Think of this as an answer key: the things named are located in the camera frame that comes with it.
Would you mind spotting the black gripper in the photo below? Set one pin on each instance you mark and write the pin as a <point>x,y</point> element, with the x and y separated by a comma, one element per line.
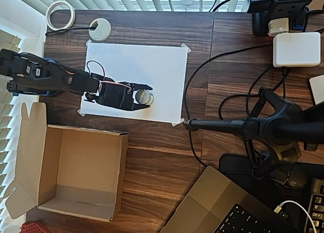
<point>125,99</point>

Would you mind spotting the small silver metal cylinder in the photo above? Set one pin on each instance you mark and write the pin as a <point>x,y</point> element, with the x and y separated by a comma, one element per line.
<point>141,96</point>

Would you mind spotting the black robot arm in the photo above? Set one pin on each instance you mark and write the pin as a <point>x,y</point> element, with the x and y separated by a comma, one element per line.
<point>50,78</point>

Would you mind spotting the open cardboard box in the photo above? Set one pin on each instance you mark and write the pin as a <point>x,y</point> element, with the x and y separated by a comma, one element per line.
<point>83,154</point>

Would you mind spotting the white paper sheet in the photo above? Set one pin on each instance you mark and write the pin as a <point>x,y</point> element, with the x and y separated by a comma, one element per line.
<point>152,60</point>

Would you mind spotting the masking tape piece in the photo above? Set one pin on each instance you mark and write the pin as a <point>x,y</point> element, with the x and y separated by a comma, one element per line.
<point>186,48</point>
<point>177,122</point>
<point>81,112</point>
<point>89,43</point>

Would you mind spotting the black mouse pad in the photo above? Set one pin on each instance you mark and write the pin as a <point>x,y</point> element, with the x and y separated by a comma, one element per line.
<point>233,164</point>

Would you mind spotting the masking tape roll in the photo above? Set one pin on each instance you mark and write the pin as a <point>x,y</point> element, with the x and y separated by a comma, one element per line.
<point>48,17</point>

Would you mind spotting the grey laptop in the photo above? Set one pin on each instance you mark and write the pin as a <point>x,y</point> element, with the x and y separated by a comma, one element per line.
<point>210,200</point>

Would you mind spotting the blue knob table clamp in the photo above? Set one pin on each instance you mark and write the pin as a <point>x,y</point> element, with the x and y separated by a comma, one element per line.
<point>14,94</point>

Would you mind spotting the cream vertical blinds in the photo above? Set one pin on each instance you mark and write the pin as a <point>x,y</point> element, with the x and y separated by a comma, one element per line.
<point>10,131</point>

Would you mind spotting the black tripod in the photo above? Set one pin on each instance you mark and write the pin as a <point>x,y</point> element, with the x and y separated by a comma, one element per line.
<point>273,131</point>

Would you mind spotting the small white plug adapter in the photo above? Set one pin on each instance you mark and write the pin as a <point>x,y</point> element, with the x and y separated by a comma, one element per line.
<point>278,26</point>

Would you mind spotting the black power strip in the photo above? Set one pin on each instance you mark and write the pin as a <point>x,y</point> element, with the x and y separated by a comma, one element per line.
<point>263,0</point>

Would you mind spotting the white square power adapter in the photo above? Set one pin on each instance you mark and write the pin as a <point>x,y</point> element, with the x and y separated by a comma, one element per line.
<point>296,49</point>

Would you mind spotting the blue plug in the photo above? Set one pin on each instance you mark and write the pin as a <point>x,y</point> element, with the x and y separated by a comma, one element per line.
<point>298,26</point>

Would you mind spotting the black computer mouse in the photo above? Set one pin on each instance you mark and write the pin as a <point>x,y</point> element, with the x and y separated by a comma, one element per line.
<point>293,182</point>

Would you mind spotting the white flat device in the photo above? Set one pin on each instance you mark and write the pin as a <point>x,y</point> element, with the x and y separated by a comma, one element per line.
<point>317,90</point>

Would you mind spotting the black keyboard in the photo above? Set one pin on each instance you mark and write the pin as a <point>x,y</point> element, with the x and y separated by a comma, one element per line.
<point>317,207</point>

